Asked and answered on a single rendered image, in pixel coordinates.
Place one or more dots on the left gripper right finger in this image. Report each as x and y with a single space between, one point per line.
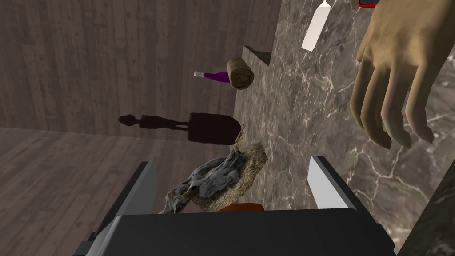
325 192

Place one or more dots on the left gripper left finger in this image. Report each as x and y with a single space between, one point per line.
144 193

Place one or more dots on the grey brown rock-like lump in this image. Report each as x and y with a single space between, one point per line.
220 179

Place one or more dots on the orange round object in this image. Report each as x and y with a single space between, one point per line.
241 207

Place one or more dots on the dark brown figurine bottle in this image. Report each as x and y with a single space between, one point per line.
213 128

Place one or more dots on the purple bottle with white cap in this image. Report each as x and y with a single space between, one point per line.
217 76

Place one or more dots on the brown bread roll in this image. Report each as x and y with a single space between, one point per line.
241 74

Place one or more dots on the tan hand-shaped object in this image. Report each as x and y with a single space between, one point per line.
401 53

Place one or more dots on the red flat object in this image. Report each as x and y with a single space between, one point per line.
368 3

